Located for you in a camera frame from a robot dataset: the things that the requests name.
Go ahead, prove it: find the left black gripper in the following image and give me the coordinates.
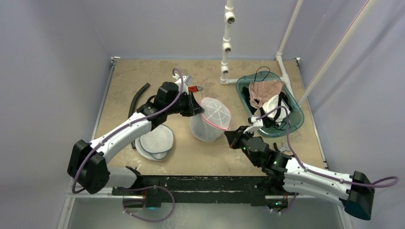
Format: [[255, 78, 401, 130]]
[[166, 91, 203, 117]]

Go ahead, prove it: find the pink-trimmed white mesh laundry bag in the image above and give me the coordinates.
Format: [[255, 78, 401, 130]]
[[190, 97, 231, 142]]

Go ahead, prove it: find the white bra with black straps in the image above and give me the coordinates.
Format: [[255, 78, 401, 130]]
[[259, 91, 293, 130]]

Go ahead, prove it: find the pink bra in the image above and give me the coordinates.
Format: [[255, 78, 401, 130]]
[[248, 80, 284, 109]]

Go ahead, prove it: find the blue-trimmed white mesh laundry bag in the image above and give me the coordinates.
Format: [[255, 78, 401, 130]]
[[134, 125, 174, 161]]

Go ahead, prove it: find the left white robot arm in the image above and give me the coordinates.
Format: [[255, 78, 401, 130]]
[[67, 82, 204, 195]]

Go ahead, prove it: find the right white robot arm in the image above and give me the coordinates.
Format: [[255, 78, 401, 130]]
[[224, 126, 375, 220]]

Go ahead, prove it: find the teal transparent plastic bin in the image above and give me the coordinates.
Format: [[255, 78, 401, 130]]
[[235, 71, 305, 137]]

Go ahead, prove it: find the red handled tool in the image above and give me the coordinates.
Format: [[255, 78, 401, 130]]
[[188, 85, 203, 93]]

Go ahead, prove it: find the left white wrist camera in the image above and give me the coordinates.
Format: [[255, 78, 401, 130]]
[[174, 73, 193, 94]]

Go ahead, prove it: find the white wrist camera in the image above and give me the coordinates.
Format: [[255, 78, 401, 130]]
[[245, 115, 264, 133], [174, 73, 193, 94]]

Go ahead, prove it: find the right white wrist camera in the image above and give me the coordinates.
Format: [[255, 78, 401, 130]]
[[245, 115, 264, 133]]

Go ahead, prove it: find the black rubber hose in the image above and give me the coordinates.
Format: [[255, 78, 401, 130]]
[[128, 83, 151, 149]]

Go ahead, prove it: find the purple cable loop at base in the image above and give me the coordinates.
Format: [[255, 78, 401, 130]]
[[122, 186, 176, 224]]

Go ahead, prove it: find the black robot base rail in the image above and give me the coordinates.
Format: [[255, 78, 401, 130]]
[[112, 175, 294, 208]]

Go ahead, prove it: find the white PVC pipe frame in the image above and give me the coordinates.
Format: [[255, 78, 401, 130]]
[[219, 0, 377, 104]]

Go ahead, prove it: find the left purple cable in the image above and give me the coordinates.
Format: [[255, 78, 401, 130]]
[[72, 68, 185, 194]]

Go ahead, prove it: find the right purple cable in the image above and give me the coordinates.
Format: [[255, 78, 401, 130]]
[[257, 105, 400, 188]]

